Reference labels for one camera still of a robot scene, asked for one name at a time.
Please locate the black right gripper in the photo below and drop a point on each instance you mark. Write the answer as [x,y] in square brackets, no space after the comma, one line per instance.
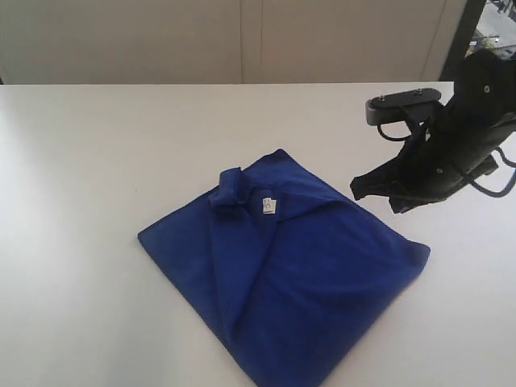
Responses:
[434,163]

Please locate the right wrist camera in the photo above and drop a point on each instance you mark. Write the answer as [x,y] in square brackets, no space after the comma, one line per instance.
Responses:
[416,104]

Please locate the black window frame post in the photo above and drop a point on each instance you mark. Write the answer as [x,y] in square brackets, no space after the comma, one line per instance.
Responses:
[461,39]

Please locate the blue towel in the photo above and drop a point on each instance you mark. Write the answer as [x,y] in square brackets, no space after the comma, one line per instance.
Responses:
[287,272]

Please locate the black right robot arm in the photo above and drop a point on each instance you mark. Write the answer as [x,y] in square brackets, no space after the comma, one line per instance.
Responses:
[483,94]

